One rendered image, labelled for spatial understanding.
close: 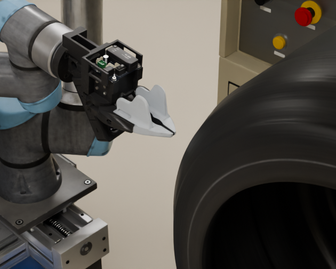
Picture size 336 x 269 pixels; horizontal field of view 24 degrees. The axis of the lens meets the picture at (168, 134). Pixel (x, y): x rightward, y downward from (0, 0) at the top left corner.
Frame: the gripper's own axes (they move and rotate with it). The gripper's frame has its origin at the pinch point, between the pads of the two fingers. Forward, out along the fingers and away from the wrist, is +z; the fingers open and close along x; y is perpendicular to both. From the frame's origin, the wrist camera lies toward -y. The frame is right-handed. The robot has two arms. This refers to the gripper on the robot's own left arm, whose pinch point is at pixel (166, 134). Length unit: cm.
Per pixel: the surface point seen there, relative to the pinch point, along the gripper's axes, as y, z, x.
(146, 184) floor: -132, -81, 94
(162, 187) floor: -132, -76, 97
